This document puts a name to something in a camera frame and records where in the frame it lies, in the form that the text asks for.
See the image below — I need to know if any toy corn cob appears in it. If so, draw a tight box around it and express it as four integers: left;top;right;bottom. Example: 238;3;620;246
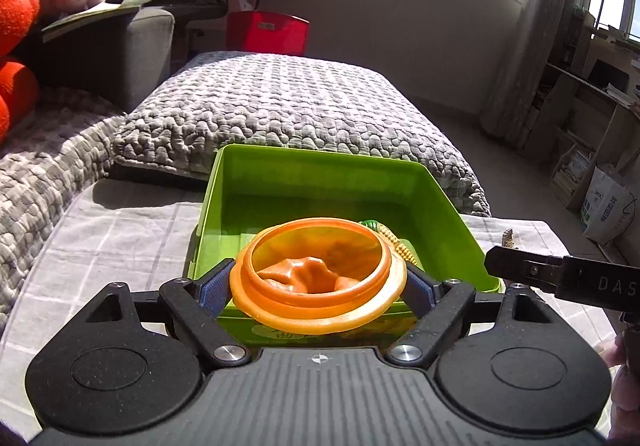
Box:
360;220;423;268

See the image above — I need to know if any yellow toy pumpkin bowl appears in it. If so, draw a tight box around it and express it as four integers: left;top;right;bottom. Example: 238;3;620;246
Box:
229;218;408;336

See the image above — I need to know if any beige dried starfish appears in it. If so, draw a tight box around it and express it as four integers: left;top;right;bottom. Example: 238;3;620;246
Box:
501;228;516;249

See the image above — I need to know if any person's right hand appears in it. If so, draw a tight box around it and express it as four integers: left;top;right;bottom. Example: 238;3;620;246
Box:
600;334;639;445

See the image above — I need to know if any white paper bag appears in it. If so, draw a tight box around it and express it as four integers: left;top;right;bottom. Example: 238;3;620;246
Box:
580;164;638;244

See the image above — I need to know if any green plastic cookie box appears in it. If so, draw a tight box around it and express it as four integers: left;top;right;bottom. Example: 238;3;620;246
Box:
186;142;504;346

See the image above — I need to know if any grey knitted pillow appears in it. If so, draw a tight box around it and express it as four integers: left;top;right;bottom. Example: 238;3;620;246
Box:
112;50;490;216

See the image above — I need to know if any grey checked blanket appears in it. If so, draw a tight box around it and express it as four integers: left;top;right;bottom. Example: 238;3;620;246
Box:
1;88;124;326

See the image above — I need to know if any wooden bookshelf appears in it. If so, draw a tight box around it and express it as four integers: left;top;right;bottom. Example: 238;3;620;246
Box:
521;8;639;211

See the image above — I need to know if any grey sofa armrest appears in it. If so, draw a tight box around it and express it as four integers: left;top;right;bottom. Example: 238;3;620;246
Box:
24;7;175;112

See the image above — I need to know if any red storage box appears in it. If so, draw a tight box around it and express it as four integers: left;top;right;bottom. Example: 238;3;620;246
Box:
226;10;310;56

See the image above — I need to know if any open booklet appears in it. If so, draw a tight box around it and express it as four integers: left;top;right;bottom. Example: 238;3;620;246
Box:
41;0;154;43

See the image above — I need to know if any grey curtain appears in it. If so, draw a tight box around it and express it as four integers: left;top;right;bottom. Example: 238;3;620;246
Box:
480;0;575;147

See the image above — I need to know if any orange plush cushion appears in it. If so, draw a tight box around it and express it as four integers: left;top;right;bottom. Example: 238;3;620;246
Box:
0;0;42;145

